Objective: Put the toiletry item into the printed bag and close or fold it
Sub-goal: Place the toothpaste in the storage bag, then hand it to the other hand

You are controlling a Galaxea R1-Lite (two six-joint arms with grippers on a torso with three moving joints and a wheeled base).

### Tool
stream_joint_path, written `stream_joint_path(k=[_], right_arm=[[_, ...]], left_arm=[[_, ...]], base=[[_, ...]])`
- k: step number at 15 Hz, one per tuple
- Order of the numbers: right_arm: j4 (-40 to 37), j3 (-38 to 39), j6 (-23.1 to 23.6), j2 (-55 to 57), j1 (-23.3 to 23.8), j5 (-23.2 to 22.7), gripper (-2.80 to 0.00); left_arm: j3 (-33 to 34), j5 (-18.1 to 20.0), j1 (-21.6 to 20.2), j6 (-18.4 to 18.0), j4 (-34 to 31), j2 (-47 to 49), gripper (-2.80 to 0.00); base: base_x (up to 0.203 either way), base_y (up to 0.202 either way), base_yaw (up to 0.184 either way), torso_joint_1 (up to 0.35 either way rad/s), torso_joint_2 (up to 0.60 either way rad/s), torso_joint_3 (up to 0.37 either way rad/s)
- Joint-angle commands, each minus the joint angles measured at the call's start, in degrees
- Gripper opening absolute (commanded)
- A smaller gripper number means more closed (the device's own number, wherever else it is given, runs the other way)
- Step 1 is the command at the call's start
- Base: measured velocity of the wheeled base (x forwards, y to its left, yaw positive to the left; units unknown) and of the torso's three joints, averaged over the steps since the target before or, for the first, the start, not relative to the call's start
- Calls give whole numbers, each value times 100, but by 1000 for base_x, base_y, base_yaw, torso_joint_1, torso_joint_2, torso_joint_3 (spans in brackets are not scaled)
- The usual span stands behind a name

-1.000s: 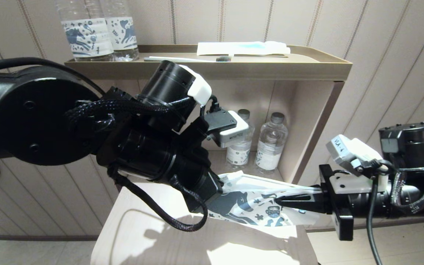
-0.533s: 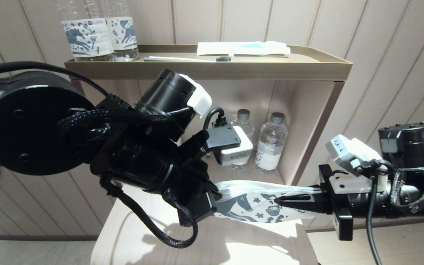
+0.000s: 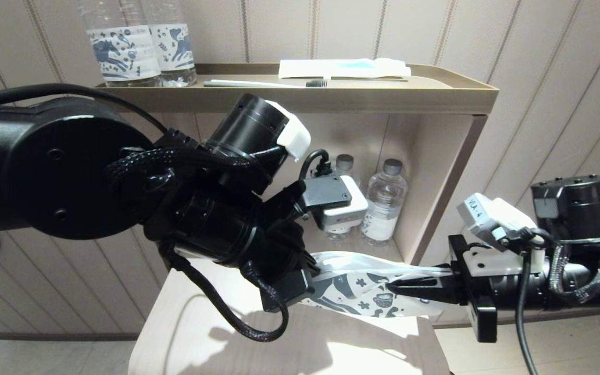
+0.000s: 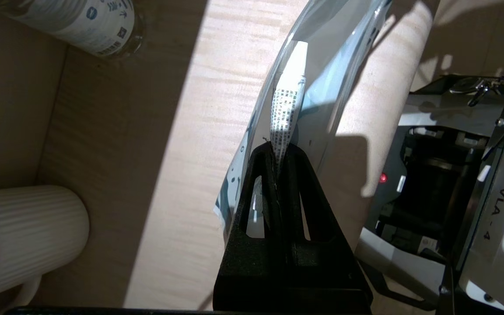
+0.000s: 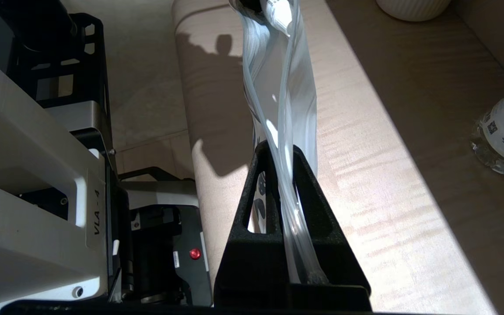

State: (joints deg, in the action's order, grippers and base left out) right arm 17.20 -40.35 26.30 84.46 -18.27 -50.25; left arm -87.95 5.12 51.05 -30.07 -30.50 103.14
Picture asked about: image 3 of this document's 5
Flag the braided right arm cable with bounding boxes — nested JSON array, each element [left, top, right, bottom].
[[549, 245, 600, 305]]

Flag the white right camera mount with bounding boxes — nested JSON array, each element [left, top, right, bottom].
[[462, 247, 546, 277]]

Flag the clear bottle blue horse label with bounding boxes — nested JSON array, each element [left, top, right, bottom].
[[141, 0, 197, 88], [79, 0, 163, 88]]

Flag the thin black camera cable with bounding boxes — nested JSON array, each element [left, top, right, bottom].
[[0, 83, 332, 180], [515, 229, 540, 375]]

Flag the wrapped toothbrush white packet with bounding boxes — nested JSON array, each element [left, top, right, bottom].
[[278, 58, 411, 80]]

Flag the beige shelf unit brown tray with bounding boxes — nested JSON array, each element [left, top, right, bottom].
[[92, 64, 499, 266]]

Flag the thin black left camera cable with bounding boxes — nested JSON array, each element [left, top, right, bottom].
[[0, 83, 332, 180]]

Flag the grey toothbrush black bristles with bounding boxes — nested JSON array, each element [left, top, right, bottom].
[[204, 79, 328, 89]]

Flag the small clear water bottle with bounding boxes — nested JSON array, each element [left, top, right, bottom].
[[326, 154, 363, 240], [361, 159, 409, 245]]

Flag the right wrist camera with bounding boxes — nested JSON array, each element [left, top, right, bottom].
[[457, 193, 545, 251]]

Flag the horse print zipper pouch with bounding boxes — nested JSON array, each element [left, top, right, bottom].
[[300, 251, 454, 319]]

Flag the thin black right camera cable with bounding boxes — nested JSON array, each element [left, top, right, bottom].
[[515, 229, 540, 375]]

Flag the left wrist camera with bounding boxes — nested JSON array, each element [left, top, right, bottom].
[[300, 176, 369, 232]]

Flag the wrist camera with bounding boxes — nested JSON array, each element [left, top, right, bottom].
[[457, 193, 545, 251], [300, 176, 369, 232]]

